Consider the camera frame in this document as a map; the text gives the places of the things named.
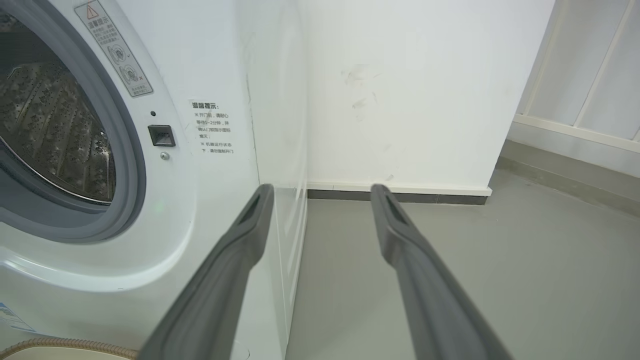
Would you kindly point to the black door latch slot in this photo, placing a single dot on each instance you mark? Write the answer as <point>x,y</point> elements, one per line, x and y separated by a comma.
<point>161,135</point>

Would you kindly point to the grey warning sticker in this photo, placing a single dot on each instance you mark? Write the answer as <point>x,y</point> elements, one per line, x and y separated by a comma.
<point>115,55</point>

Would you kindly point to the white front-load washing machine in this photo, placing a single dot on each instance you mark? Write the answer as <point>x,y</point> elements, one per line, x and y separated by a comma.
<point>200,225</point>

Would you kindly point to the cream perforated laundry basket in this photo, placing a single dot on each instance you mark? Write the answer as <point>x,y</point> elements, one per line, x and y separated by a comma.
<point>50,352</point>

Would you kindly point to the stainless steel washing machine drum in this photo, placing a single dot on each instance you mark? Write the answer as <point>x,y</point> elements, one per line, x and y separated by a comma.
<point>50,125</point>

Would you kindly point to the dark wall baseboard strip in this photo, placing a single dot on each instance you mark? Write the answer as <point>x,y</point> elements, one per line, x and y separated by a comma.
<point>400,197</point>

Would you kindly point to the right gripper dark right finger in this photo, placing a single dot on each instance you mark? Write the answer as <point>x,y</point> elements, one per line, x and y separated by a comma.
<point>435,300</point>

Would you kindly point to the blue energy label sticker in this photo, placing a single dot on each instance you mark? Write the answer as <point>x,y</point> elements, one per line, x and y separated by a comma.
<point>15,320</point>

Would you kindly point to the printed text notice sticker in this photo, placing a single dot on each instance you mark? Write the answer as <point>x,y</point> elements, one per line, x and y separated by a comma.
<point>212,127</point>

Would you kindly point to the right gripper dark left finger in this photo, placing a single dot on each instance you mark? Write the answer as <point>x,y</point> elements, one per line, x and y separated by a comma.
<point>220,290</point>

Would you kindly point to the grey rubber door gasket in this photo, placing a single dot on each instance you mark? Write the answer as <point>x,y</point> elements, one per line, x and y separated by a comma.
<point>125,165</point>

